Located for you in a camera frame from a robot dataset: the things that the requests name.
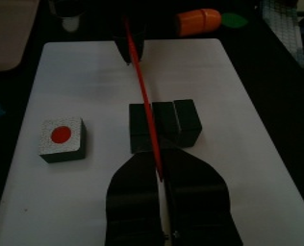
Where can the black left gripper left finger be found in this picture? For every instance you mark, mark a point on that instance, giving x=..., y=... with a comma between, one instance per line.
x=132, y=198

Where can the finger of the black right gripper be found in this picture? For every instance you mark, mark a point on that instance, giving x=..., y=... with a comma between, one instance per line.
x=139, y=44
x=123, y=48

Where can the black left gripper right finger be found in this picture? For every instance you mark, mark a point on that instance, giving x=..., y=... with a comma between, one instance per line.
x=196, y=205

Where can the red toy knife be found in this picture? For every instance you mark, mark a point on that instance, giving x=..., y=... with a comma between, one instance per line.
x=146, y=102

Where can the black sushi piece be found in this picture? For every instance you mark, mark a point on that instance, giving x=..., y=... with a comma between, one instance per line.
x=164, y=121

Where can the sushi piece with red dot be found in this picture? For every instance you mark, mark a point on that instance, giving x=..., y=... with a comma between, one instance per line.
x=60, y=136

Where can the sushi piece with green dot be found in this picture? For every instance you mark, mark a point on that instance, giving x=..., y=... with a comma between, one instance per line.
x=187, y=120

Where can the white cylindrical object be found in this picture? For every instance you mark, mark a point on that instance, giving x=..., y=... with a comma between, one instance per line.
x=70, y=24

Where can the orange toy food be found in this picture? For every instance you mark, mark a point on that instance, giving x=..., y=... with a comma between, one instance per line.
x=198, y=22

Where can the white cutting board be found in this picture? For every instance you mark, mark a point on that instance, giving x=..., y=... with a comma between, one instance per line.
x=227, y=96

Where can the beige plastic bin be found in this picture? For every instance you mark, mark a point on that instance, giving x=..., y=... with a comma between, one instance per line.
x=8, y=35

